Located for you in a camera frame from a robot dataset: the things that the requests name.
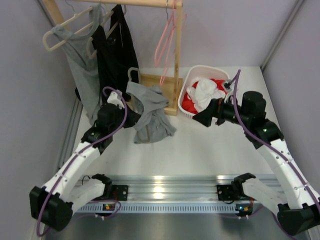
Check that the pink hanger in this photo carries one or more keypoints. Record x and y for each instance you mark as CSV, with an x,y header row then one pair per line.
x,y
178,22
164,46

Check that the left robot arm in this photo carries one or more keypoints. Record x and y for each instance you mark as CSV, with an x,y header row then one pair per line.
x,y
59,199

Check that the black tank top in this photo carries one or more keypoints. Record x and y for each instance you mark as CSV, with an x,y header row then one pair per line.
x,y
113,65

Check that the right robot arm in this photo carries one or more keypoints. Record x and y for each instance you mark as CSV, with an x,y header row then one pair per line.
x,y
297,208

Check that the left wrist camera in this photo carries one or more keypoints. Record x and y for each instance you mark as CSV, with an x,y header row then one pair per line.
x,y
115,99

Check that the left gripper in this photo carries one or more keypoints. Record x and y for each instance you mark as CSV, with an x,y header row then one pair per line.
x,y
132,117

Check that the white plastic basket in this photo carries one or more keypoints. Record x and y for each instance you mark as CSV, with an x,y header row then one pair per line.
x,y
195,72

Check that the red tank top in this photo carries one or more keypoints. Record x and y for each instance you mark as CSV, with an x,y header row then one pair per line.
x,y
186,104

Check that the wooden clothes rack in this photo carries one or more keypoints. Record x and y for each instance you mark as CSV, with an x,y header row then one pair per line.
x,y
172,83

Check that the aluminium mounting rail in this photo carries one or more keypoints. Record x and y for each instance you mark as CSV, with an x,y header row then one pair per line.
x,y
172,189

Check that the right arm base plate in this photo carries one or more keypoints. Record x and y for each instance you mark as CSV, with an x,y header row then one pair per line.
x,y
226,193

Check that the cream hanger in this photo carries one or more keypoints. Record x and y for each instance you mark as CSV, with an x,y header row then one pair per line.
x,y
62,24

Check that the far grey tank top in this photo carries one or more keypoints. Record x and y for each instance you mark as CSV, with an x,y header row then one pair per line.
x,y
83,69

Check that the beige hanger under black top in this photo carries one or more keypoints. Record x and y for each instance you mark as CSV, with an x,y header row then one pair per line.
x,y
111,30

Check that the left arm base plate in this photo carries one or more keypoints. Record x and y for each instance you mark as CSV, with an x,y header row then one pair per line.
x,y
119,192

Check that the white camisole top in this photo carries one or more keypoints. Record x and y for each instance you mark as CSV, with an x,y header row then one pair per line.
x,y
202,91

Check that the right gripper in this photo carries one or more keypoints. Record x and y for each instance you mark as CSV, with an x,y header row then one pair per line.
x,y
216,109

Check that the light grey tank top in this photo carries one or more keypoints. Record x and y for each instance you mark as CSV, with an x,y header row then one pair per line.
x,y
150,103

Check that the slotted cable duct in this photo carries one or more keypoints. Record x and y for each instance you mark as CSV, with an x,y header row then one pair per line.
x,y
164,208

